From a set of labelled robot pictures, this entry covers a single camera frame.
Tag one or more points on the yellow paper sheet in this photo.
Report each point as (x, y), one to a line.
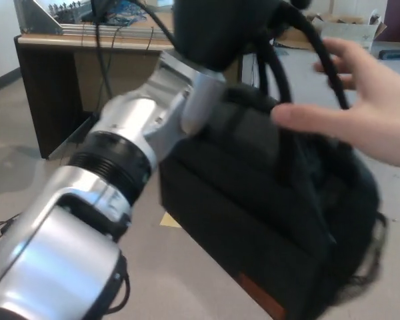
(170, 220)

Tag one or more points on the black power adapter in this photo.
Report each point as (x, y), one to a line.
(8, 226)

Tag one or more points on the flat brown cardboard sheet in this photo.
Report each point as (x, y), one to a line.
(293, 41)

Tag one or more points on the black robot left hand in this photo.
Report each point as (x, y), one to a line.
(216, 30)

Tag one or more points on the open white cardboard box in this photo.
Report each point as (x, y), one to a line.
(353, 31)

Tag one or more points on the row of black knobs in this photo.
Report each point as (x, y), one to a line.
(66, 13)

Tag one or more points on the blue flat floor object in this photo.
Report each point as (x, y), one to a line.
(396, 54)

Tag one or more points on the black lunch bag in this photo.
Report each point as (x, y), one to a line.
(253, 200)

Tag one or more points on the person's bare hand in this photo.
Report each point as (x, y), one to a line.
(380, 110)

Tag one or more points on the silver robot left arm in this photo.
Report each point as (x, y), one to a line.
(70, 266)

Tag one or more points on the dark brown desk beige top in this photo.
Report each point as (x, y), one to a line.
(53, 100)

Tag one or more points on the aluminium profile frame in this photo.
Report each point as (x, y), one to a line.
(36, 20)

